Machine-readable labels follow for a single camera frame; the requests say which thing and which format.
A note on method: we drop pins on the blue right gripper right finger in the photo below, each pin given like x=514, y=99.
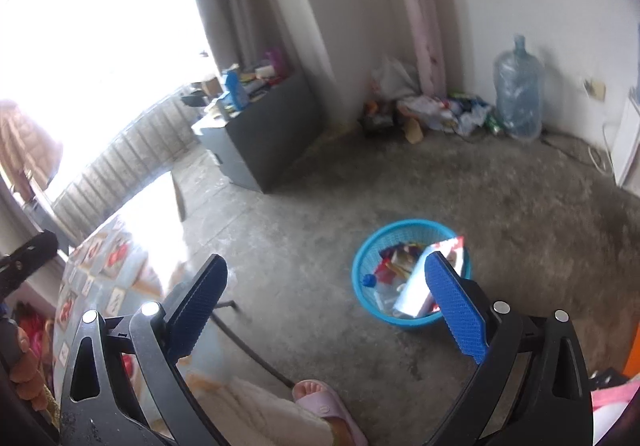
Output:
x=463, y=318

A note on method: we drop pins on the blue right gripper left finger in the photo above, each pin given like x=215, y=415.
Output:
x=189, y=306

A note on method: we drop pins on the red white snack bag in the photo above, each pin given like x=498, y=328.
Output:
x=415, y=299

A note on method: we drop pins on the blue white plastic bottle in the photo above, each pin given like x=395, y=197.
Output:
x=385, y=290

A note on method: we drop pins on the red plastic wrapper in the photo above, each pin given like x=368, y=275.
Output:
x=384, y=272

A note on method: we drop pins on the blue plastic trash basket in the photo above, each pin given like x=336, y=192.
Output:
x=410, y=238

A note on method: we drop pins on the person's left hand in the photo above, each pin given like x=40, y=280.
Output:
x=25, y=375

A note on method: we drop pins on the fruit print tablecloth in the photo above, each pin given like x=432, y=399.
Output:
x=137, y=255

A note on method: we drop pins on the beige hanging down jacket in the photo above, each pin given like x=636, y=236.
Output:
x=28, y=154

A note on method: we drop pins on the pink slipper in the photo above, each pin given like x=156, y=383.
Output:
x=322, y=401

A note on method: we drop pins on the metal balcony railing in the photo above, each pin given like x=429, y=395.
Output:
x=146, y=149

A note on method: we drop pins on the dark grey side cabinet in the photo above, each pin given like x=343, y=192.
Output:
x=256, y=146

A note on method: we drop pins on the clutter pile in corner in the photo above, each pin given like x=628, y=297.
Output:
x=397, y=104

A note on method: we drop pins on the blue spray bottle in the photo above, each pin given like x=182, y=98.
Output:
x=237, y=94

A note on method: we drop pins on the large clear water jug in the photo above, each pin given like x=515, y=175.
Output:
x=519, y=83

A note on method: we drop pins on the pink rolled mat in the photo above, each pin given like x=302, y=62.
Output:
x=427, y=43

